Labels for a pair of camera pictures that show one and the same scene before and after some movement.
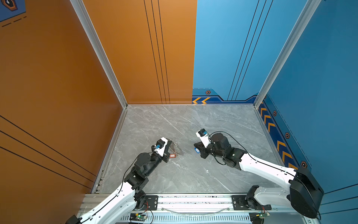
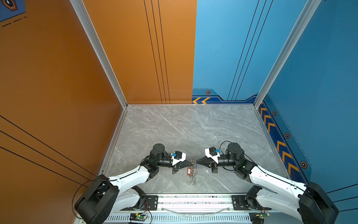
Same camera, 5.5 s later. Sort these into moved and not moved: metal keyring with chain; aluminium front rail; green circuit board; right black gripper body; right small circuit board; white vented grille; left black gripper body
Moved: right black gripper body; left black gripper body; metal keyring with chain
Not moved: aluminium front rail; white vented grille; green circuit board; right small circuit board
